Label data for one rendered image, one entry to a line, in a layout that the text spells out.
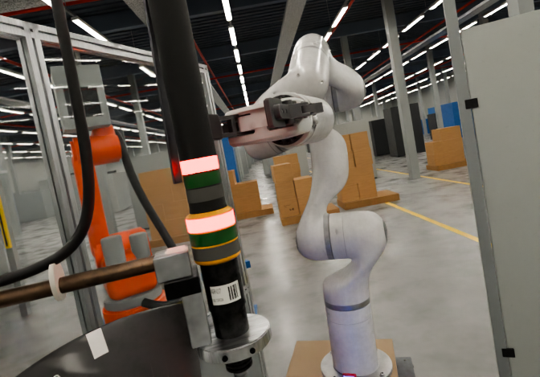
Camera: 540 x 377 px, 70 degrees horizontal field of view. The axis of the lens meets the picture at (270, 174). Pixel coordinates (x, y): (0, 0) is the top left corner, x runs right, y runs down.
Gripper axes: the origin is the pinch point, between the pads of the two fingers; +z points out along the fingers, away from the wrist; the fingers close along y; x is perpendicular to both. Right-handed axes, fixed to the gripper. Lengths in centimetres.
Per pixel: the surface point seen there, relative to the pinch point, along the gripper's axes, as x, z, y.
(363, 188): -127, -802, 126
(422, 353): -165, -233, 7
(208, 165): -4.2, 10.8, -1.6
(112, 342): -22.7, 7.6, 17.8
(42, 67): 28, -34, 70
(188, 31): 7.4, 10.1, -1.8
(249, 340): -19.8, 11.5, -2.7
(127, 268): -11.7, 14.9, 5.8
